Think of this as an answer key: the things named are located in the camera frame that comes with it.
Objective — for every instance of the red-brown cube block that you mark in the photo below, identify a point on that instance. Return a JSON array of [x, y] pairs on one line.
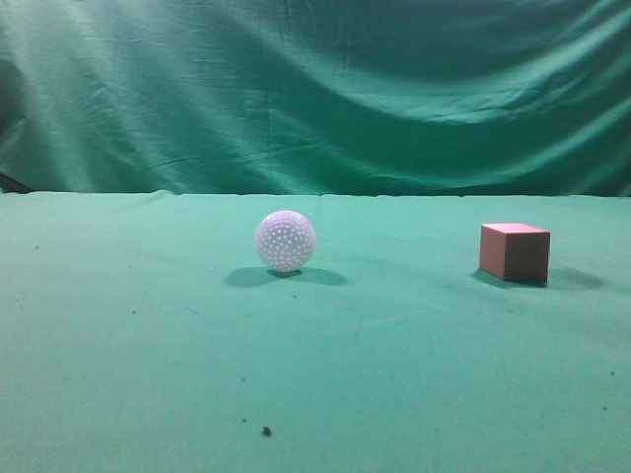
[[515, 252]]

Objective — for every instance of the white dimpled golf ball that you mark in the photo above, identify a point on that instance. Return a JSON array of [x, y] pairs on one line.
[[285, 241]]

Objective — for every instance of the green felt table cloth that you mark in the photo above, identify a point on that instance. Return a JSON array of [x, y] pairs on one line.
[[142, 333]]

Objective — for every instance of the green fabric backdrop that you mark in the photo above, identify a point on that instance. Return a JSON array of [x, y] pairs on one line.
[[316, 97]]

